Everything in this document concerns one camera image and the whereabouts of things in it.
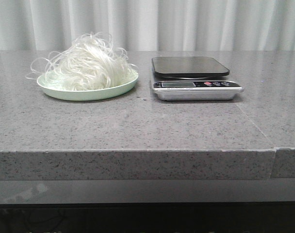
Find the white vermicelli noodle bundle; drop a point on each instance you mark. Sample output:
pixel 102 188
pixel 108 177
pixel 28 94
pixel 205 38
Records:
pixel 92 62

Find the black silver kitchen scale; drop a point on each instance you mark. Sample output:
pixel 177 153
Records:
pixel 191 78

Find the pale green round plate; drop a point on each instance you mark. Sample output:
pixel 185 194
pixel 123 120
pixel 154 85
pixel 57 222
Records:
pixel 87 95

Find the white pleated curtain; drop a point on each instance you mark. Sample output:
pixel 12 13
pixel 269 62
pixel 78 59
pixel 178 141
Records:
pixel 171 25

